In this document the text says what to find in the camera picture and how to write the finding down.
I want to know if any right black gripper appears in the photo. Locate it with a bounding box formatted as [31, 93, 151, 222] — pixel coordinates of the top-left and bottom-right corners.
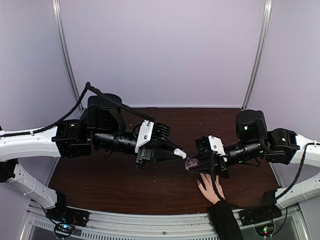
[187, 139, 265, 180]

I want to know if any purple nail polish bottle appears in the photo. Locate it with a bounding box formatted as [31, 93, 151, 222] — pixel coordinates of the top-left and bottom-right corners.
[184, 157, 199, 171]

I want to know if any white nail polish cap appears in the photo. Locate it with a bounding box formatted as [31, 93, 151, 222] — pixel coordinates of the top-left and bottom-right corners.
[173, 148, 187, 159]

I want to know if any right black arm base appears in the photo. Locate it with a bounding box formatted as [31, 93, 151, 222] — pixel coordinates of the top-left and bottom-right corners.
[239, 189, 282, 226]

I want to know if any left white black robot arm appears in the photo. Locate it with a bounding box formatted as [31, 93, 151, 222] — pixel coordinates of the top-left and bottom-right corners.
[0, 93, 187, 222]

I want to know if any black sleeved forearm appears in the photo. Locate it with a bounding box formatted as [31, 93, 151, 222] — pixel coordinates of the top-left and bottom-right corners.
[208, 200, 244, 240]

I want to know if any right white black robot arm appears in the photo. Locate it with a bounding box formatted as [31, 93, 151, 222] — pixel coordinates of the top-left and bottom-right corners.
[185, 109, 320, 221]

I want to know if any person's bare hand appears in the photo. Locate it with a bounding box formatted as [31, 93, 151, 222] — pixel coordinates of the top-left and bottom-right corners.
[197, 173, 225, 205]

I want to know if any right green circuit board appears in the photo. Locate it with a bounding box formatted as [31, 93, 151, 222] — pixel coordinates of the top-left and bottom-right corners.
[254, 223, 275, 238]

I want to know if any green circuit board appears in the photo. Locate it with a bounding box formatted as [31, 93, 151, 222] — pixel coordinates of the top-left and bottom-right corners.
[254, 223, 275, 238]
[53, 222, 76, 239]

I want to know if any left green circuit board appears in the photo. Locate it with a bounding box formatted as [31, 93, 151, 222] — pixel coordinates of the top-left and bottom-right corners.
[53, 222, 76, 239]

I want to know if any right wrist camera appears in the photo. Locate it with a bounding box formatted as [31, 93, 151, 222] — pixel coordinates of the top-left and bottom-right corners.
[195, 135, 226, 156]

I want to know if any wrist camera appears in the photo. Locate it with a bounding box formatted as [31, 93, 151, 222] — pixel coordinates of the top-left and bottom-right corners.
[195, 135, 226, 156]
[134, 120, 171, 153]

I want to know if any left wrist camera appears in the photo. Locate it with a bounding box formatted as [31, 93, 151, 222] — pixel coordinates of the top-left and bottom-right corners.
[134, 120, 171, 153]

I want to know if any right black braided cable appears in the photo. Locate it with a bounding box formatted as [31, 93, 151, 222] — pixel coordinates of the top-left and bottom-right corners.
[209, 143, 317, 210]

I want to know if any black braided cable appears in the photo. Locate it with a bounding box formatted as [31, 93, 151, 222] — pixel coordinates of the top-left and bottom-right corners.
[0, 81, 156, 138]
[209, 143, 317, 210]

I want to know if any left black braided cable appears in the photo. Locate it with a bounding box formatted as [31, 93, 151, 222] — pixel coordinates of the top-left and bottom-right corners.
[0, 81, 156, 138]

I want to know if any left aluminium corner post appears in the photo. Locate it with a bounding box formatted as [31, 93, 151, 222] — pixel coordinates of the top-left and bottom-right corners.
[52, 0, 80, 101]

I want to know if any aluminium corner post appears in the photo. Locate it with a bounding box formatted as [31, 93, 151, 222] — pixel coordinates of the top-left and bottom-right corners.
[52, 0, 80, 101]
[241, 0, 273, 110]

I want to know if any aluminium front rail frame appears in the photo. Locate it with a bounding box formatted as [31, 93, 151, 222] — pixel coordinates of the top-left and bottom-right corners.
[17, 200, 311, 240]

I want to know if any right aluminium corner post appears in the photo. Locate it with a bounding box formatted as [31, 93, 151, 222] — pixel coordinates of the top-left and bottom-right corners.
[241, 0, 273, 110]

